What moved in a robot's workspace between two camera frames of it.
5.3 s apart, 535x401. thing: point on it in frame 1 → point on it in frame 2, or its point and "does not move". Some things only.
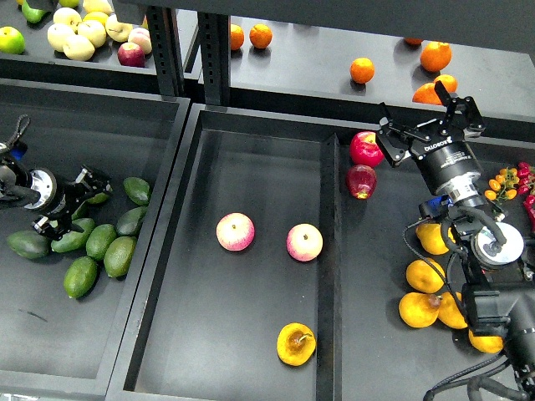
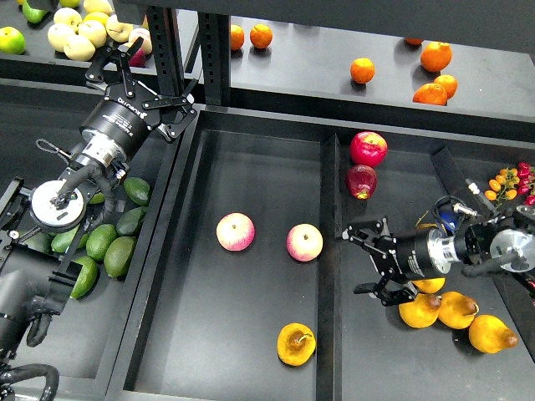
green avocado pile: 101,242 does not move
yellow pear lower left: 419,310 does not move
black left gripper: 57,199 → 122,114
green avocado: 79,276 does not move
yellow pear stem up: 296,343 does not move
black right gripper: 447,159 → 407,257
